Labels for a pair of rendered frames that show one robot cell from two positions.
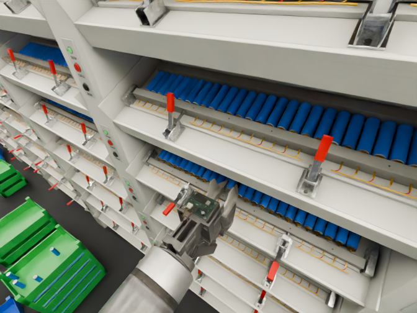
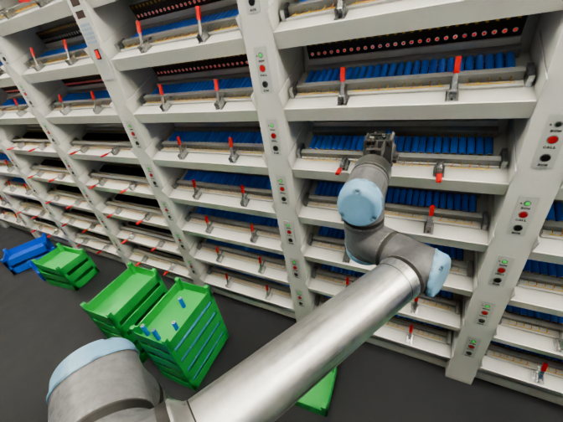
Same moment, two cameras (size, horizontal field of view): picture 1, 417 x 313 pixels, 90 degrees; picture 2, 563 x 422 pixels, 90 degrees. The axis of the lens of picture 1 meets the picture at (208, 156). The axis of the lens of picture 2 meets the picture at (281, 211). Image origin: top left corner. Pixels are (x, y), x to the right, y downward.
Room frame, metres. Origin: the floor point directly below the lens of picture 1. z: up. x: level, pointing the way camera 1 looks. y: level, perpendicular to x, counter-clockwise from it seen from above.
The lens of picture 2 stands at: (-0.44, 0.35, 1.35)
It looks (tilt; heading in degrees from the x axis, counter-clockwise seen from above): 33 degrees down; 356
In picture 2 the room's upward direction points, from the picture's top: 10 degrees counter-clockwise
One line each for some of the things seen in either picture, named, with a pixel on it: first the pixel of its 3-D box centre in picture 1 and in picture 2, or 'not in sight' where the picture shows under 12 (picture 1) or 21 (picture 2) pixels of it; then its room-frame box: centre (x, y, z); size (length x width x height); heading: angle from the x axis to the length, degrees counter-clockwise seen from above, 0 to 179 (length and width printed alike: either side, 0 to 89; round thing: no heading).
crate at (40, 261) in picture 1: (44, 260); (173, 311); (0.47, 0.84, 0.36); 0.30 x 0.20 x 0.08; 147
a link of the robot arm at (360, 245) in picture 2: not in sight; (367, 236); (0.06, 0.12, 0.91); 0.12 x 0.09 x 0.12; 27
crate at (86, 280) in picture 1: (67, 278); (191, 342); (0.47, 0.84, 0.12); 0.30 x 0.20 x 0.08; 147
